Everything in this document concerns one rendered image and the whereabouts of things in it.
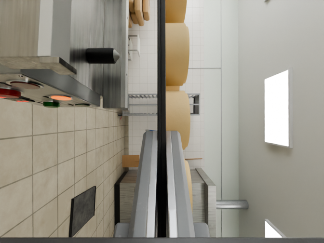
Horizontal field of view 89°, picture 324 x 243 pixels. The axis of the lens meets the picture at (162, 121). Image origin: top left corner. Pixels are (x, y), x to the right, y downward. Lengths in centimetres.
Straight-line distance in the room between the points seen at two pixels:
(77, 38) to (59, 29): 18
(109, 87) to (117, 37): 14
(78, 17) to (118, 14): 18
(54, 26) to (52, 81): 11
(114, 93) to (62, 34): 28
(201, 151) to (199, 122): 77
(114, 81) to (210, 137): 420
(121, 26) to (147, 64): 411
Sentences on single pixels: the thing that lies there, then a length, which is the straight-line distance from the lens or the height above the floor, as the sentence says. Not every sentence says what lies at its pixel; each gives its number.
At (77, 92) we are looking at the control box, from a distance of 35.
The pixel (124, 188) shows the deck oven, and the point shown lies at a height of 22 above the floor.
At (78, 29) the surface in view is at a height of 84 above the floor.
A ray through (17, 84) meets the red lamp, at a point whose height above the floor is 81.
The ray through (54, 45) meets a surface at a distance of 19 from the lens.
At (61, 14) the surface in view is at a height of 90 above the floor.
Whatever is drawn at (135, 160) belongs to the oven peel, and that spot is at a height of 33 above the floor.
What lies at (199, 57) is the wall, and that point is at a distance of 478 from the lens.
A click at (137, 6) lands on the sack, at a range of 416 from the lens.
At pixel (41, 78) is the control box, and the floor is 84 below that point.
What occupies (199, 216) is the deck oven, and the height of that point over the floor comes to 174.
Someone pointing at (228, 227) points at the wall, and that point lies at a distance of 547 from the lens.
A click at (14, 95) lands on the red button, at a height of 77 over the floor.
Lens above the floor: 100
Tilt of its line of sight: level
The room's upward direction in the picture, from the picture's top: 90 degrees clockwise
